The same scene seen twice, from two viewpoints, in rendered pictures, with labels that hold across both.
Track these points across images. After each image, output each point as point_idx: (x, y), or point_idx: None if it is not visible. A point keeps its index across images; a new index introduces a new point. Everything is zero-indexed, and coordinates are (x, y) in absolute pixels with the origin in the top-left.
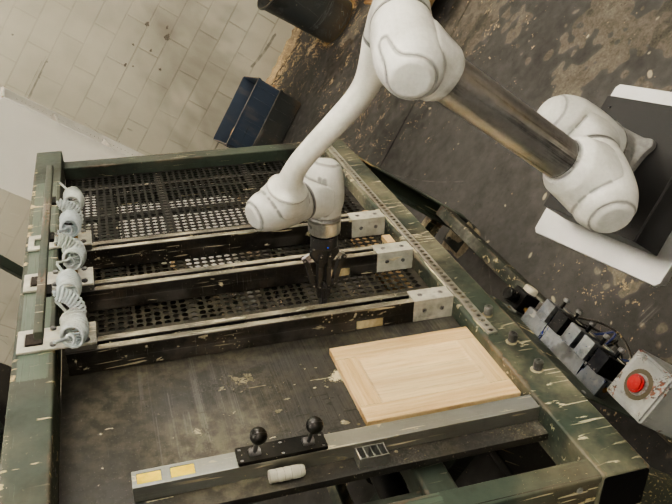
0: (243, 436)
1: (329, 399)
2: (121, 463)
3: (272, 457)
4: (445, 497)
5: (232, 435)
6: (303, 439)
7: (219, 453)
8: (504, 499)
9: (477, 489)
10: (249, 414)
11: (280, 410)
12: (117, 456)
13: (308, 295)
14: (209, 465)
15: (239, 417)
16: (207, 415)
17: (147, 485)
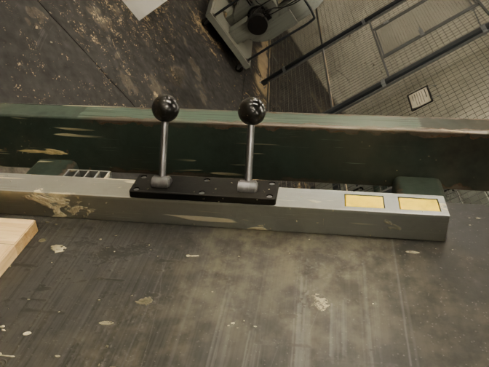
0: (239, 270)
1: (32, 296)
2: (474, 281)
3: (226, 178)
4: (77, 113)
5: (257, 277)
6: (169, 176)
7: (293, 253)
8: (28, 103)
9: (38, 111)
10: (204, 309)
11: (140, 301)
12: (485, 296)
13: None
14: (321, 197)
15: (226, 309)
16: (290, 333)
17: (420, 194)
